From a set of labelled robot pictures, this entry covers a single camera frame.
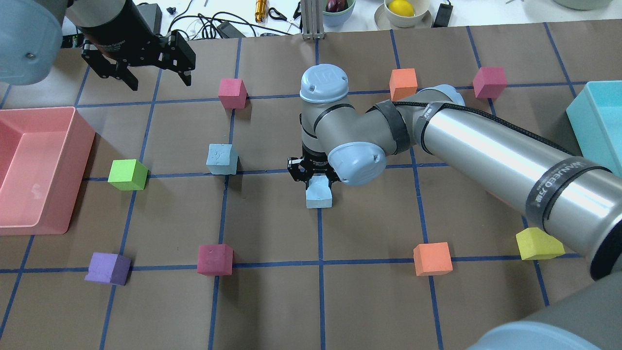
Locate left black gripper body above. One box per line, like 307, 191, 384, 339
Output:
81, 10, 173, 70

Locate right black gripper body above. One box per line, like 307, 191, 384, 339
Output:
287, 144, 341, 184

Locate light blue block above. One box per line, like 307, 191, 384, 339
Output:
205, 143, 239, 175
305, 175, 333, 209

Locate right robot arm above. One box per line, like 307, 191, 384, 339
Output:
287, 64, 622, 350

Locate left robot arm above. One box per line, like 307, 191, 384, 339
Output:
0, 0, 196, 91

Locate pink block far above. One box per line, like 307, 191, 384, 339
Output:
218, 78, 247, 109

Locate gold tool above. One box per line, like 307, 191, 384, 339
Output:
255, 0, 267, 23

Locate pink plastic bin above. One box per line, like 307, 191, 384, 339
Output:
0, 106, 95, 236

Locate green foam block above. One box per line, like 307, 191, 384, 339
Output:
107, 159, 149, 191

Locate orange block far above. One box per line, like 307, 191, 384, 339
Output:
389, 68, 418, 102

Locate orange block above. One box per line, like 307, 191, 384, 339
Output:
389, 68, 418, 102
413, 242, 453, 277

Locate dark pink block near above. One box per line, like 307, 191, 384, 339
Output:
196, 244, 234, 276

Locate dark pink block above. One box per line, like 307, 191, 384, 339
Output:
472, 67, 507, 99
196, 244, 234, 276

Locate orange block near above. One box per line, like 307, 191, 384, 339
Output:
413, 242, 453, 277

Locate blue bowl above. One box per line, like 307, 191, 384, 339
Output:
322, 0, 356, 27

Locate white bowl with lemon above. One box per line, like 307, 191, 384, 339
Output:
375, 0, 432, 30

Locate yellow lemon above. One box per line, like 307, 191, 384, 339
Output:
387, 0, 415, 18

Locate dark pink block right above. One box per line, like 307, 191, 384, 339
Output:
472, 67, 507, 99

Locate black power adapter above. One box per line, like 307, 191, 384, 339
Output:
432, 2, 453, 27

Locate purple block left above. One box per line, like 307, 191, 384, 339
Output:
85, 252, 131, 286

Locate yellow foam block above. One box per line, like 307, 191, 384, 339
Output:
515, 227, 566, 261

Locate cyan plastic bin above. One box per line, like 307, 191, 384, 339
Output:
566, 80, 622, 176

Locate black cables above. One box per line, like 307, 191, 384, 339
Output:
168, 0, 302, 40

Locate aluminium frame post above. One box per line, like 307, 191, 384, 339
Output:
300, 0, 325, 40

